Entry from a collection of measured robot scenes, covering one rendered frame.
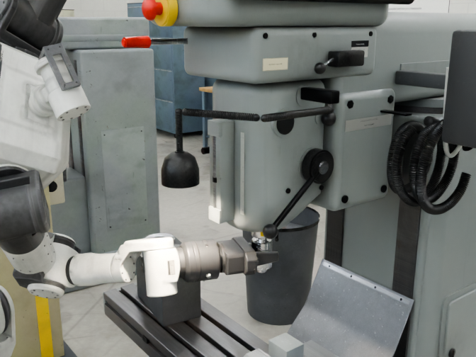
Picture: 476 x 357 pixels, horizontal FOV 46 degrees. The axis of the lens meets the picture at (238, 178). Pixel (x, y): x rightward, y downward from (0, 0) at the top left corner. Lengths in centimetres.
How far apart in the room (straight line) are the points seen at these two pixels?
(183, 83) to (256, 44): 752
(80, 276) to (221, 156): 42
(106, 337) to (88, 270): 214
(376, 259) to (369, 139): 41
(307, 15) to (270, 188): 33
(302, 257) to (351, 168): 206
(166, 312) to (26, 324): 153
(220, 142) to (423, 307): 71
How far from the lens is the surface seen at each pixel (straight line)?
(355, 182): 124
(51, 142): 114
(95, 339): 338
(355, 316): 158
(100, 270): 125
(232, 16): 96
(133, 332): 172
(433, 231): 144
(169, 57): 845
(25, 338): 310
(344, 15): 113
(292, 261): 323
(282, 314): 339
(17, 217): 104
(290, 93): 109
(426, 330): 154
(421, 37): 137
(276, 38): 103
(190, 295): 163
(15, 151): 110
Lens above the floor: 174
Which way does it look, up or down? 16 degrees down
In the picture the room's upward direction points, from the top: straight up
